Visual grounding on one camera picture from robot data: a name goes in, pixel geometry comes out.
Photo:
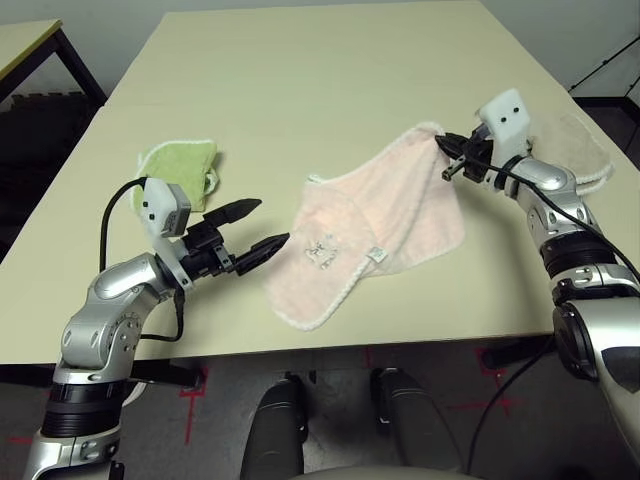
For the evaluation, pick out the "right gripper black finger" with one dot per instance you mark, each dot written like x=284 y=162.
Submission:
x=450 y=140
x=454 y=153

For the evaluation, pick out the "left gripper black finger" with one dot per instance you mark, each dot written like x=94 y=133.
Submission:
x=260 y=255
x=232 y=211

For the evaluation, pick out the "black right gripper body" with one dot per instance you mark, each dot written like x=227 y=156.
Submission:
x=480 y=160

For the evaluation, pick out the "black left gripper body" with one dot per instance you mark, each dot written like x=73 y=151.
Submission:
x=205 y=255

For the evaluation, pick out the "pink terry towel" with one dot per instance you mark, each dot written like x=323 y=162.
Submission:
x=350 y=210

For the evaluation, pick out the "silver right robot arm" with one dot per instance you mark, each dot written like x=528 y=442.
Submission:
x=560 y=200

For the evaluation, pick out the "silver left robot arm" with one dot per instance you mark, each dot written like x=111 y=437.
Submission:
x=100 y=300

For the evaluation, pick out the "green terry towel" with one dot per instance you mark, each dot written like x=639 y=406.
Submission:
x=175 y=160

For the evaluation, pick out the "beige terry towel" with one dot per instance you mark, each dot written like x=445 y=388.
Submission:
x=575 y=140

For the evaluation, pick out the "black tripod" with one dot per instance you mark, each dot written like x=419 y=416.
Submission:
x=600 y=65

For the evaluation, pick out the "black left robot leg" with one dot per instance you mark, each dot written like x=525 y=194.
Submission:
x=275 y=435

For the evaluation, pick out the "black robot leg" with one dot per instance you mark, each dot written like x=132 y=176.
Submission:
x=415 y=425
x=275 y=435

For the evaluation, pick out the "black right robot leg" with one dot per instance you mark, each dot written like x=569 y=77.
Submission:
x=415 y=425

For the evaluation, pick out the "red floor tape line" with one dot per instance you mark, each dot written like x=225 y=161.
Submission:
x=20 y=441

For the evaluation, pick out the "beige black-framed side table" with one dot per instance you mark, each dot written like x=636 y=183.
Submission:
x=25 y=45

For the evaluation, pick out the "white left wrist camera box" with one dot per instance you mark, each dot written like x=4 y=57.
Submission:
x=157 y=200

